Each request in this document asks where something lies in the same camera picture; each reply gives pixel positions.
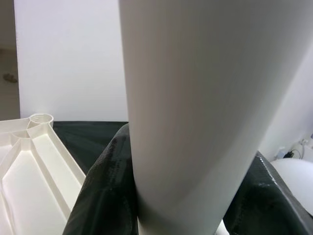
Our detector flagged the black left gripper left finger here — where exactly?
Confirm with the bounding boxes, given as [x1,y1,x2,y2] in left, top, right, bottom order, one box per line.
[62,122,139,235]

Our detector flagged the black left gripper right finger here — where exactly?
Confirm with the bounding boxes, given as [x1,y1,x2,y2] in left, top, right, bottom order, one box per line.
[223,150,313,235]

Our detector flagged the white plastic table top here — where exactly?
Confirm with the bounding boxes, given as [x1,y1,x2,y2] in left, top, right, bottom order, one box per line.
[0,113,87,235]

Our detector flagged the white tapered plastic table leg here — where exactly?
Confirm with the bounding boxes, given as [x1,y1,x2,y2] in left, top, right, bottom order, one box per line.
[118,0,313,235]

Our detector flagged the black table cloth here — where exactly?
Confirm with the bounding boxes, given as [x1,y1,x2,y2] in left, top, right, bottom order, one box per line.
[52,120,130,173]

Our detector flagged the small brown crumpled object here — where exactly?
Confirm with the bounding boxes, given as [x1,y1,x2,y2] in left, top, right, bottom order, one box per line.
[2,72,17,83]

